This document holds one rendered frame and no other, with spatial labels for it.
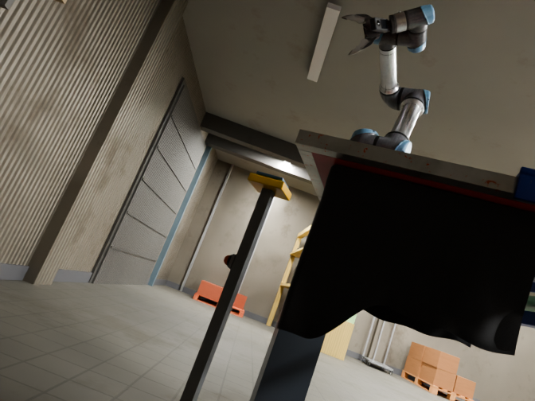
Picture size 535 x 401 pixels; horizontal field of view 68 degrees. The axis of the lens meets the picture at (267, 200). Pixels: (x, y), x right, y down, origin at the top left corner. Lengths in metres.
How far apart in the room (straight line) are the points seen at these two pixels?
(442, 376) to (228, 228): 5.16
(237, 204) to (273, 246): 1.26
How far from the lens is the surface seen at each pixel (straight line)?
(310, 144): 0.98
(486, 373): 10.60
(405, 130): 1.94
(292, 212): 9.29
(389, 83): 2.11
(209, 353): 1.36
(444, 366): 8.59
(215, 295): 8.23
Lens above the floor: 0.59
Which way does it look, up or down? 12 degrees up
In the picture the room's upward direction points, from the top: 21 degrees clockwise
